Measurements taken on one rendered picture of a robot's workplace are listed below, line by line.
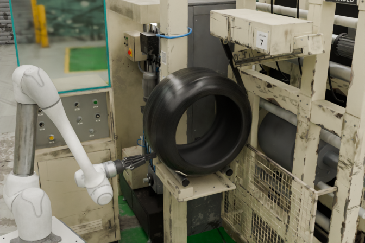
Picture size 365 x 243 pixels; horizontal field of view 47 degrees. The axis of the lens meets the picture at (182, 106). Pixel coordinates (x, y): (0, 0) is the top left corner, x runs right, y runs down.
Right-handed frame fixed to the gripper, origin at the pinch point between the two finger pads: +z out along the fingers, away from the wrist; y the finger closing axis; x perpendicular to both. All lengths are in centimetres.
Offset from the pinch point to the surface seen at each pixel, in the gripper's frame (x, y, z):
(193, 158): 17.0, 11.6, 30.3
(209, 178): 28.8, 2.7, 35.7
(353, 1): -74, -54, 89
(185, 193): 22.7, -11.7, 13.2
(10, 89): 96, 528, -66
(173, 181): 19.6, -1.3, 10.8
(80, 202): 52, 61, -37
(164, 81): -37.0, 8.4, 17.6
